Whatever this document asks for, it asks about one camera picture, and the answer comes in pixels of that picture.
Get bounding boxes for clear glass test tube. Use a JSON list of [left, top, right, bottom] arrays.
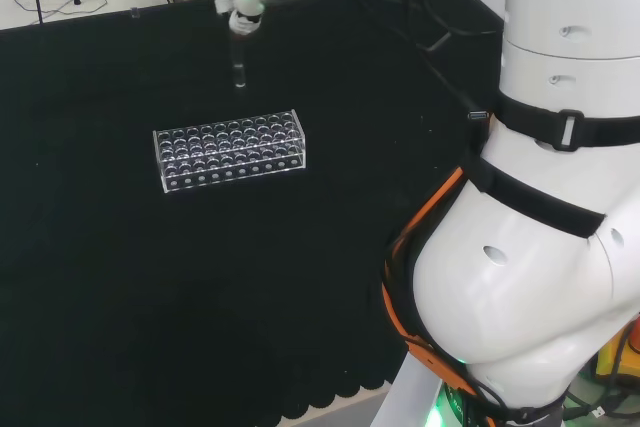
[[230, 29, 249, 90]]

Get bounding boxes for clear acrylic test tube rack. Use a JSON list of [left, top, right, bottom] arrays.
[[152, 108, 307, 195]]

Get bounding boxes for black bench cloth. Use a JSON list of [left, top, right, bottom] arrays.
[[0, 0, 506, 427]]

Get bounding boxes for yellow stop button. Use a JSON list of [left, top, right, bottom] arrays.
[[593, 315, 640, 389]]

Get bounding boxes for grey base plate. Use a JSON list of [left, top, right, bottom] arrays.
[[369, 350, 447, 427]]

